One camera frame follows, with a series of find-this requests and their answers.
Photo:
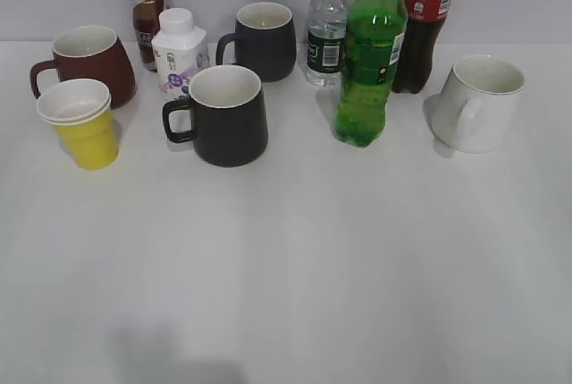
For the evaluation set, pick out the green plastic soda bottle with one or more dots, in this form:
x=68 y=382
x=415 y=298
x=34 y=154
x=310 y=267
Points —
x=374 y=37

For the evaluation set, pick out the yellow paper cup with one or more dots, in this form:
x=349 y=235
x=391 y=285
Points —
x=80 y=111

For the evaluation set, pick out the black mug front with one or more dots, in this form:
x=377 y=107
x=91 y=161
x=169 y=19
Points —
x=223 y=116

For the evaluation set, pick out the dark mug rear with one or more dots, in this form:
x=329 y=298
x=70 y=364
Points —
x=264 y=40

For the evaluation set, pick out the clear water bottle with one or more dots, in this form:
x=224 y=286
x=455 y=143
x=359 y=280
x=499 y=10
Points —
x=326 y=29

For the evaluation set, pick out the white milk carton bottle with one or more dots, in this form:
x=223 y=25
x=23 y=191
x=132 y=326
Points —
x=180 y=51

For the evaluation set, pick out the white ceramic mug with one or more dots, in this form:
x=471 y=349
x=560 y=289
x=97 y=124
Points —
x=477 y=103

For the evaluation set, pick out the brown coffee drink bottle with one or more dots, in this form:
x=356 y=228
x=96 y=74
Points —
x=145 y=20

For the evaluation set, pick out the cola bottle red label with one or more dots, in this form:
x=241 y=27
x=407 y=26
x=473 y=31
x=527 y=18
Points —
x=425 y=21

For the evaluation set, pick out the brown ceramic mug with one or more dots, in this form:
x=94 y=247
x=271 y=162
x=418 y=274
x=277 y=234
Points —
x=90 y=52

